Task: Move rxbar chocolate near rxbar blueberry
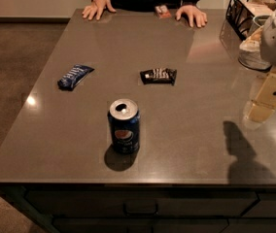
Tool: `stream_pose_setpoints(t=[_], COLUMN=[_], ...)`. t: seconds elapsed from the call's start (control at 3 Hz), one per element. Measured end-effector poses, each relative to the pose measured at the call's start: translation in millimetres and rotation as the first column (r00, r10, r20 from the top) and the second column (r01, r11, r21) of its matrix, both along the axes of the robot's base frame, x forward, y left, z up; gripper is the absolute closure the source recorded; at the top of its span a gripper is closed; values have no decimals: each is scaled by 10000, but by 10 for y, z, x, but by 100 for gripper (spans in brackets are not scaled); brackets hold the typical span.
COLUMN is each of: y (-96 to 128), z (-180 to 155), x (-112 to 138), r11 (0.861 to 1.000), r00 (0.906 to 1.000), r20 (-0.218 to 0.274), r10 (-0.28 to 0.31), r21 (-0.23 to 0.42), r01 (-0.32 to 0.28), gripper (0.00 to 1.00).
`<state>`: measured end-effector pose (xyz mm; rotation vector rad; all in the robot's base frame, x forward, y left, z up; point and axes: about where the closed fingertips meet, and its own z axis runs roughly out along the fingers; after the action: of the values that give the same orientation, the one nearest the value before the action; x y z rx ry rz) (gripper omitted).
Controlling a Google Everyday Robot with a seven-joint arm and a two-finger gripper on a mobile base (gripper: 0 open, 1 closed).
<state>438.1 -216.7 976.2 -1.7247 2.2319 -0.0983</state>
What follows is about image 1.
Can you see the blue blueberry rxbar wrapper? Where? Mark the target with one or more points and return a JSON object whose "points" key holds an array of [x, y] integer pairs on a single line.
{"points": [[71, 79]]}

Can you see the blue pepsi soda can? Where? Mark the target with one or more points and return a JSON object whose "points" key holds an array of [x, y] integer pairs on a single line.
{"points": [[124, 122]]}

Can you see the person's right hand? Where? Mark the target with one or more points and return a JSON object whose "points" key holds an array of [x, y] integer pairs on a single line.
{"points": [[96, 9]]}

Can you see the black wire basket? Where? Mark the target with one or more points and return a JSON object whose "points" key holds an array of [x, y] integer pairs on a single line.
{"points": [[240, 14]]}

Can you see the small red snack packet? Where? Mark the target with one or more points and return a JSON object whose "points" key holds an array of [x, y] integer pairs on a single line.
{"points": [[162, 11]]}

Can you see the person's left hand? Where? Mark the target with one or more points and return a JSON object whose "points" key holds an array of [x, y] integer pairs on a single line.
{"points": [[193, 14]]}

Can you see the clear glass jar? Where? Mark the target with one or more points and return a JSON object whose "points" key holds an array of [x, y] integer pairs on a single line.
{"points": [[249, 49]]}

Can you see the dark cabinet drawer front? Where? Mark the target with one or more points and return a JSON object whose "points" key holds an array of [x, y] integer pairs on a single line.
{"points": [[157, 211]]}

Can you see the black chocolate rxbar wrapper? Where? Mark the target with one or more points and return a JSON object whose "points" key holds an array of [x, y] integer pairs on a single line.
{"points": [[159, 75]]}

